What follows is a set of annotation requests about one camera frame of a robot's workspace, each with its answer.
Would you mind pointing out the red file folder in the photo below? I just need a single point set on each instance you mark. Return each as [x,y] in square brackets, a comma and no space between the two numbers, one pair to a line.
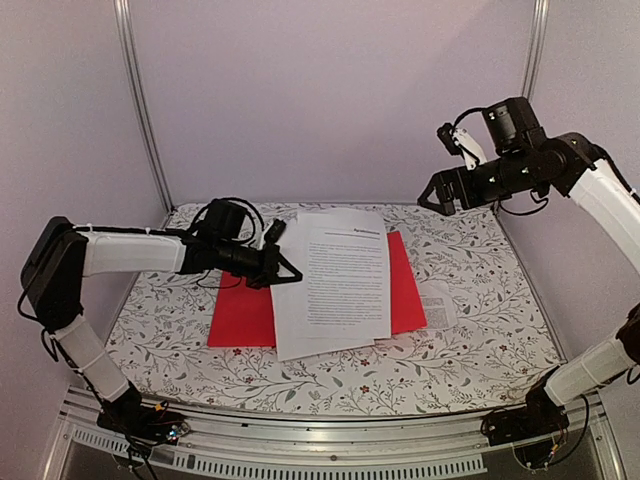
[243,317]

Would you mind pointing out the left aluminium frame post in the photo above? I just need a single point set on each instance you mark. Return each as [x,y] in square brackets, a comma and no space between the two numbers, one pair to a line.
[124,24]

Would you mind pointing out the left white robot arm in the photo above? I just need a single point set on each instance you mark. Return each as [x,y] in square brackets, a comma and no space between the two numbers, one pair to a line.
[52,277]

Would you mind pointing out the printed white paper sheets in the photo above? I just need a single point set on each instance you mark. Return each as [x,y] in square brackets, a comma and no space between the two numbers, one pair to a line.
[343,300]

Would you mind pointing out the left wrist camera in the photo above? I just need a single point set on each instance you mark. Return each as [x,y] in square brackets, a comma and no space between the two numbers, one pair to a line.
[274,231]

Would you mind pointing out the separate printed paper sheet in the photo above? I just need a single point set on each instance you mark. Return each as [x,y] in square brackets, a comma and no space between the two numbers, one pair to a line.
[438,305]

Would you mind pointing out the aluminium frame post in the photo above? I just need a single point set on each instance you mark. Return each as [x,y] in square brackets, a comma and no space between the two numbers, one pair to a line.
[124,24]
[535,48]

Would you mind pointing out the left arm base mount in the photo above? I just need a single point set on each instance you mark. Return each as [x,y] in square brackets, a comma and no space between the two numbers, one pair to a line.
[155,425]

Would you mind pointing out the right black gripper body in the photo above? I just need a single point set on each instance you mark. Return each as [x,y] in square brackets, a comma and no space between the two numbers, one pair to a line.
[513,175]

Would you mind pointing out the right aluminium frame post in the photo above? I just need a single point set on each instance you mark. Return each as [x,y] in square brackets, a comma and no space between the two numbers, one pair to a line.
[535,48]

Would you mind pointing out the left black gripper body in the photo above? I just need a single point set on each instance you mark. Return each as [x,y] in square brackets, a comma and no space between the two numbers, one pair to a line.
[257,271]

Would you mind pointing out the aluminium front rail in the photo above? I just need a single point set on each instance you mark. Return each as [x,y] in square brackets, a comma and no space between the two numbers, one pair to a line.
[227,443]

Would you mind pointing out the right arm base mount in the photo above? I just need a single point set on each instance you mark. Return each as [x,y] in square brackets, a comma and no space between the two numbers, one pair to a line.
[538,416]

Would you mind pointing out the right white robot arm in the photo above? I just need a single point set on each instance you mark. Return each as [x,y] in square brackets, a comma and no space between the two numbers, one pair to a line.
[577,169]

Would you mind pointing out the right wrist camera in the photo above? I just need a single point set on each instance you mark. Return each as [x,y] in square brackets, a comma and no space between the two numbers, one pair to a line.
[458,142]

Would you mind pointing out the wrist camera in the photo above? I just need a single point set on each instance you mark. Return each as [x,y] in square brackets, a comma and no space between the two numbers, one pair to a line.
[274,231]
[458,142]

